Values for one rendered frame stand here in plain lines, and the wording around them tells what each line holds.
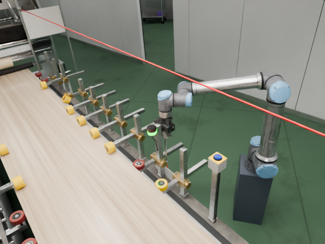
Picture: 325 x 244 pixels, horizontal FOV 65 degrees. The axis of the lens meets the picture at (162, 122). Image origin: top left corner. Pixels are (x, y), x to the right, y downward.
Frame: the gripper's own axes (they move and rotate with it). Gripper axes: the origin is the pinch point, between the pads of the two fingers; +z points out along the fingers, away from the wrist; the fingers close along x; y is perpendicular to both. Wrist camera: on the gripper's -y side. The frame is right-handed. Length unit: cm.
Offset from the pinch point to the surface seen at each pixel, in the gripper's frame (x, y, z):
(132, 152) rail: -8.1, -36.3, 31.0
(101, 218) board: -64, 20, 12
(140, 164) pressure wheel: -23.3, -0.4, 11.0
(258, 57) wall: 247, -83, 28
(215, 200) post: -9, 55, 10
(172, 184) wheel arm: -15.6, 24.5, 17.0
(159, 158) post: -9.1, 3.9, 11.0
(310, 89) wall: 255, -3, 55
